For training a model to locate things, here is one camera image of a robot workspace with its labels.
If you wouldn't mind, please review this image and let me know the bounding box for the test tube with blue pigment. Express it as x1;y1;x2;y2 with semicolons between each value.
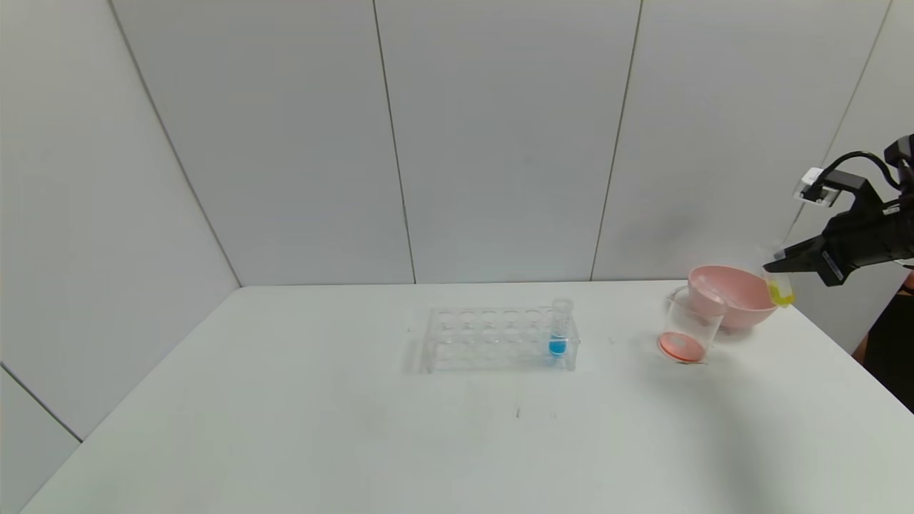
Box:
548;298;573;358

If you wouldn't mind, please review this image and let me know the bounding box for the test tube with yellow pigment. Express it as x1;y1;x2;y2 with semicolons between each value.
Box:
764;268;795;309

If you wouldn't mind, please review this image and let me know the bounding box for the clear glass beaker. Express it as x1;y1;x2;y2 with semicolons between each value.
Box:
657;287;728;366

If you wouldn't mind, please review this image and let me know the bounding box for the black camera cable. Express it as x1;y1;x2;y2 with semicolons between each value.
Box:
821;151;902;192

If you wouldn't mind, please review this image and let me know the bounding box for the pink plastic bowl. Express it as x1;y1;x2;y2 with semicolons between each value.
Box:
687;266;780;331

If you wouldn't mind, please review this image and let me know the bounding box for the clear acrylic test tube rack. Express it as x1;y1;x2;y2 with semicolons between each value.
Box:
421;307;579;373

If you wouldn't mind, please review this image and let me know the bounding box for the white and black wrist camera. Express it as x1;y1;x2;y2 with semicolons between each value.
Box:
794;168;879;222

